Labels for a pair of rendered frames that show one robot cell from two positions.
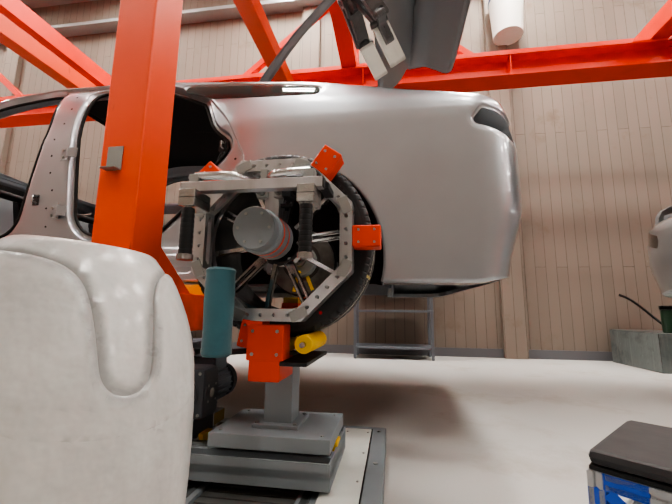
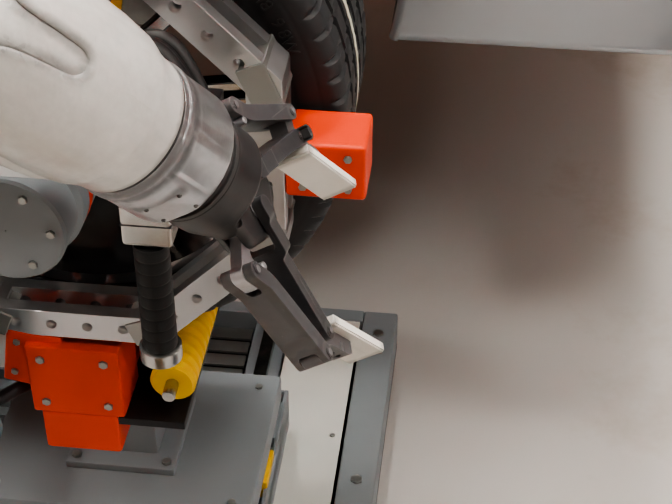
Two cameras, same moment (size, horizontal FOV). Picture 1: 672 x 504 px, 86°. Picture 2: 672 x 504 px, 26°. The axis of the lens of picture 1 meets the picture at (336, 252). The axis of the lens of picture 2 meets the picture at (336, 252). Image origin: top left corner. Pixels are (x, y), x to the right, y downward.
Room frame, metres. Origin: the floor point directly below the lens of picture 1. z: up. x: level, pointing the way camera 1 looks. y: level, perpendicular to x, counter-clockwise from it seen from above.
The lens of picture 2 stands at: (-0.20, -0.06, 1.75)
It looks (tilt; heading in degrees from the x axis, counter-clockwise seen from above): 37 degrees down; 358
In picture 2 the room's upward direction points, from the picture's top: straight up
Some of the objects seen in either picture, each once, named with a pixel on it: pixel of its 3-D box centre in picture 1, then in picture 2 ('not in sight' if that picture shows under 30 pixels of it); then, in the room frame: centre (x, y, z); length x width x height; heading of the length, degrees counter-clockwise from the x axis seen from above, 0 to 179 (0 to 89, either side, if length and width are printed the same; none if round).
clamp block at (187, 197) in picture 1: (194, 200); not in sight; (1.02, 0.41, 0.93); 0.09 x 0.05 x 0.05; 171
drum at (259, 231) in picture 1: (265, 234); (33, 174); (1.12, 0.22, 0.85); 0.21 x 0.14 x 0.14; 171
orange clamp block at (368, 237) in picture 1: (367, 237); (329, 154); (1.15, -0.10, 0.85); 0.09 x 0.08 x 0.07; 81
